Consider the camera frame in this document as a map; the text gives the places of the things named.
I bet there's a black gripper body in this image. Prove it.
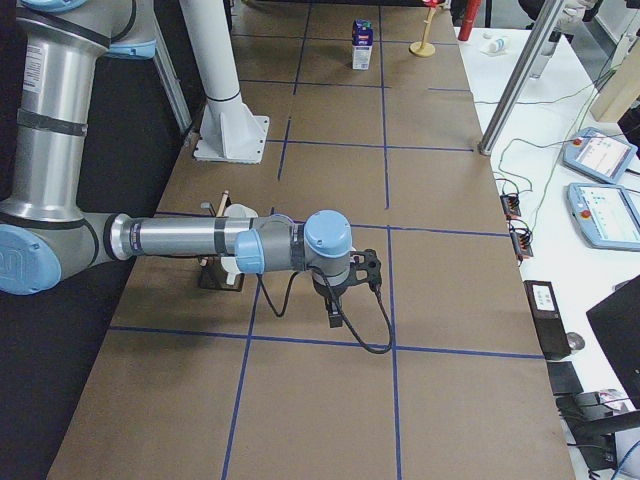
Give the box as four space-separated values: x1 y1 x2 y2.
311 269 349 303

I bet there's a blue white milk carton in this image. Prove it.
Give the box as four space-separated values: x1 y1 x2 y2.
352 19 374 70

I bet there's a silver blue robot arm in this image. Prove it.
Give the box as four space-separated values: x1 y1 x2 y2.
1 1 356 327

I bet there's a white plate in rack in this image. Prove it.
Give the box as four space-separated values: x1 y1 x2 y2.
220 204 257 289

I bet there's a black dish rack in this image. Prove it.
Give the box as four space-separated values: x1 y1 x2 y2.
198 190 245 292

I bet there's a black relay module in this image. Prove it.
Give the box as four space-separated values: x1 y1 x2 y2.
500 192 521 219
509 226 534 260

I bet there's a black box with label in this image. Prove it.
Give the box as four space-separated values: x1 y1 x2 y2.
523 280 571 360

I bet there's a wooden mug tree stand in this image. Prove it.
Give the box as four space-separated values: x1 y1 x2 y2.
409 1 438 58

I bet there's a black monitor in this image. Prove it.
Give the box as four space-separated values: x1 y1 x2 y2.
586 281 639 408

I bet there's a near teach pendant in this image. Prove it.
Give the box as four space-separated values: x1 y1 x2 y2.
566 183 639 252

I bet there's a teach pendant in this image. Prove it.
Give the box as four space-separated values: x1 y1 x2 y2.
560 127 638 184
566 183 639 252

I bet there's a white blue tube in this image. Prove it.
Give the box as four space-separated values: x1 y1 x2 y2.
480 34 510 56

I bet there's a far teach pendant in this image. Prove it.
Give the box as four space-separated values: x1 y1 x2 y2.
560 127 638 184

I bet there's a dark red bottle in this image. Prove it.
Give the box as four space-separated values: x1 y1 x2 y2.
458 0 482 42

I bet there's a wooden board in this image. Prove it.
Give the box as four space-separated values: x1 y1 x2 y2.
590 32 639 123

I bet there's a black camera cable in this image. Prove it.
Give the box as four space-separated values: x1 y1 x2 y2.
255 273 393 355

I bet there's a white pedestal column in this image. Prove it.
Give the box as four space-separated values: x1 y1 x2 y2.
180 0 270 164

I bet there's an aluminium frame post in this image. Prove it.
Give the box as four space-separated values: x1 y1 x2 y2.
478 0 564 156

